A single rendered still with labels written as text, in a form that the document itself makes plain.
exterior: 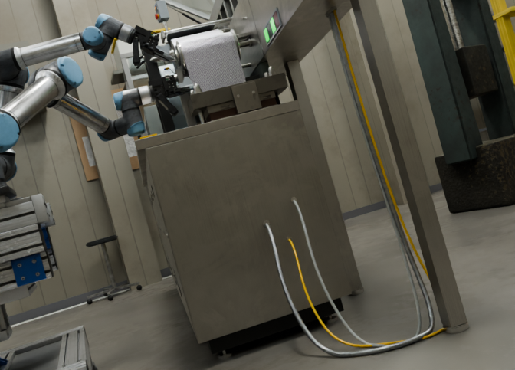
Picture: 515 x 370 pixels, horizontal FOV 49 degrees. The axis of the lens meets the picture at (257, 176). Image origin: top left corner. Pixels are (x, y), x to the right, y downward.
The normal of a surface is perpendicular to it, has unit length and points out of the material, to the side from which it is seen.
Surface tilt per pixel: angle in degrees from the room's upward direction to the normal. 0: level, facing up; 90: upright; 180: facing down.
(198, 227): 90
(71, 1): 90
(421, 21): 89
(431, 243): 90
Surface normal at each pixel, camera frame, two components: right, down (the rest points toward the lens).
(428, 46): -0.80, 0.19
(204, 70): 0.19, -0.07
